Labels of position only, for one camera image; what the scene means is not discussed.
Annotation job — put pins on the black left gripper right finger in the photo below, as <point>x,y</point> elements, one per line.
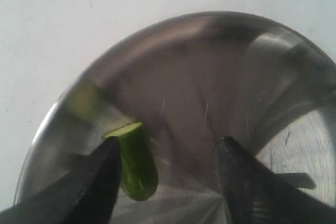
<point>254,194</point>

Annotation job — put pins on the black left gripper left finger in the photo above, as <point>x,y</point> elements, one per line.
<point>86,194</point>

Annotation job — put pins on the black handled kitchen knife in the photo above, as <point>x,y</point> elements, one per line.
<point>299,180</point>

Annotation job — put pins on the green vegetable piece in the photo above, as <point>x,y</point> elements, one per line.
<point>139,176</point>

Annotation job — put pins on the round stainless steel plate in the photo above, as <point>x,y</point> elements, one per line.
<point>191,80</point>

